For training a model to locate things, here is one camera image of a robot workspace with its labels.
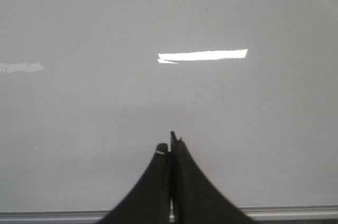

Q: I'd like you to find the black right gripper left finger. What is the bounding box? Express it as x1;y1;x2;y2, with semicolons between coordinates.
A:
98;143;171;224

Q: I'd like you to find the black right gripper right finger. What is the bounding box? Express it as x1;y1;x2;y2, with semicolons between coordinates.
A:
171;132;256;223

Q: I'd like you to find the white whiteboard with aluminium frame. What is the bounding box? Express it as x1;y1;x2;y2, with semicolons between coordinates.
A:
1;0;337;212

